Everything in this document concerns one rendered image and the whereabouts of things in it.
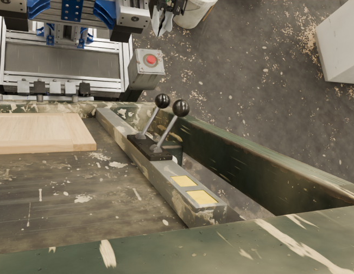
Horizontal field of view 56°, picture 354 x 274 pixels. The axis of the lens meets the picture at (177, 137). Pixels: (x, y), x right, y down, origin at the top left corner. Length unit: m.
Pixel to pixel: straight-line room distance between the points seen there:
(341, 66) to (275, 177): 2.64
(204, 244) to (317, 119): 2.96
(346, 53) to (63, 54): 2.30
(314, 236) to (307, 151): 2.70
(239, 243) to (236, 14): 3.00
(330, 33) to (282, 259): 3.24
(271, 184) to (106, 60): 1.72
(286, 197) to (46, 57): 1.81
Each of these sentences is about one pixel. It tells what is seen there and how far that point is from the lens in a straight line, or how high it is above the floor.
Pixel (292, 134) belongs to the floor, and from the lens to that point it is 2.96.
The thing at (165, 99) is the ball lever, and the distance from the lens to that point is 0.80.
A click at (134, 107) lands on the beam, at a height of 0.90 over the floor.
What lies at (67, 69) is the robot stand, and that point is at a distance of 2.21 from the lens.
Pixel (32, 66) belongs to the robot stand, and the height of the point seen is 0.21.
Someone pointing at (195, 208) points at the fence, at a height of 1.72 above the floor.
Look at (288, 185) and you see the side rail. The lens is 0.68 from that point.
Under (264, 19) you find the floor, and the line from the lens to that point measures 3.37.
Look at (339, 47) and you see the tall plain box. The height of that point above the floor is 0.26.
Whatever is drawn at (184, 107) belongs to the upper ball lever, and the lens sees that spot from 0.69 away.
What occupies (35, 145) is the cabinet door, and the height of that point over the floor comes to 1.31.
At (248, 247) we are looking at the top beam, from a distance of 0.27.
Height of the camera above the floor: 2.15
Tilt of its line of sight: 63 degrees down
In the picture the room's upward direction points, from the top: 49 degrees clockwise
